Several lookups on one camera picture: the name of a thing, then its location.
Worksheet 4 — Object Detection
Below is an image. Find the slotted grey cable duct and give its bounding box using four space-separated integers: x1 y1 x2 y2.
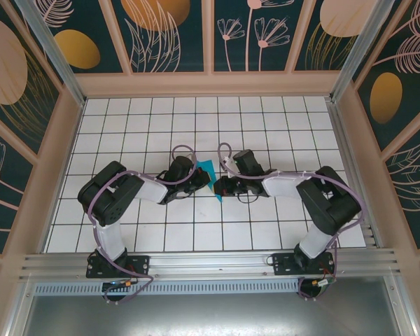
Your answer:
33 281 302 295

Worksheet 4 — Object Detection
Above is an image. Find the aluminium frame post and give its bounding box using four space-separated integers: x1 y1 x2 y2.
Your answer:
330 0 396 102
13 0 88 108

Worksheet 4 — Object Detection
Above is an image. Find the grey metal sheet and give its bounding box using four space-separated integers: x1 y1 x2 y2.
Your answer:
19 293 405 336

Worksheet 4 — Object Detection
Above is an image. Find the teal cloth square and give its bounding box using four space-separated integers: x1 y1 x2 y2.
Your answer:
195 159 227 203

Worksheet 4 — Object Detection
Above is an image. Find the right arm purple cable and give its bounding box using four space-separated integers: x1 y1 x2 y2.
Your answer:
218 141 367 301

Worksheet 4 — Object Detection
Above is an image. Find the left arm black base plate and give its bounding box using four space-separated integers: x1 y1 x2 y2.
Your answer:
86 254 151 279

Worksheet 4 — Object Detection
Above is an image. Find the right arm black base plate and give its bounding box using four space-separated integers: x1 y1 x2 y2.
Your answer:
272 252 337 277

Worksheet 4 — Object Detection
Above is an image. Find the aluminium side rail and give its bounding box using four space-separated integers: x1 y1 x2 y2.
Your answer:
325 99 385 250

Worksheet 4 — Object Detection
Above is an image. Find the long aluminium mounting rail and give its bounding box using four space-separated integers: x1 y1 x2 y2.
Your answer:
19 247 402 281

